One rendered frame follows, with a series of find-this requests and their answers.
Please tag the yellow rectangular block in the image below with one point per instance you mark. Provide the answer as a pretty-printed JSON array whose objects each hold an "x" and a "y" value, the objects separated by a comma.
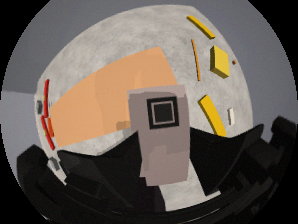
[{"x": 218, "y": 62}]

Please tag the yellow flat bar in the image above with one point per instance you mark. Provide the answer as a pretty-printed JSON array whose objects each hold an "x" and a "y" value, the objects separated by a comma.
[
  {"x": 211, "y": 112},
  {"x": 201, "y": 27}
]

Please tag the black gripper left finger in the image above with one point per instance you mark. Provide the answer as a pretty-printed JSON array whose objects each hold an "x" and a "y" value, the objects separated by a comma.
[{"x": 119, "y": 169}]

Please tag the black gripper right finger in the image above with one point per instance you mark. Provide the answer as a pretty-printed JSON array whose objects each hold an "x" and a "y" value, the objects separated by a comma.
[{"x": 214, "y": 156}]

